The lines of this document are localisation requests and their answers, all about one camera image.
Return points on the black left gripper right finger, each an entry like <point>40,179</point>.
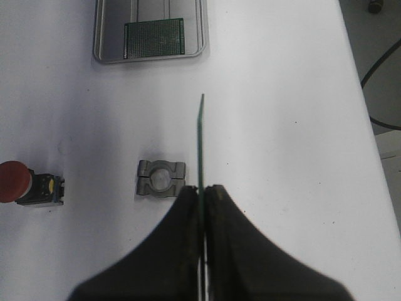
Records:
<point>245,265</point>

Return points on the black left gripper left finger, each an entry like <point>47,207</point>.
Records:
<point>163,267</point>

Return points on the red emergency stop button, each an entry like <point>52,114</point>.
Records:
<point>23,186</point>

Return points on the green perforated circuit board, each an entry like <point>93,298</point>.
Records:
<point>200,173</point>
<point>147,39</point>

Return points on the grey metal clamp block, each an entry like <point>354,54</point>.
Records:
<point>160,179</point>

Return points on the silver metal tray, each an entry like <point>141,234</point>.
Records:
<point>111,16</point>

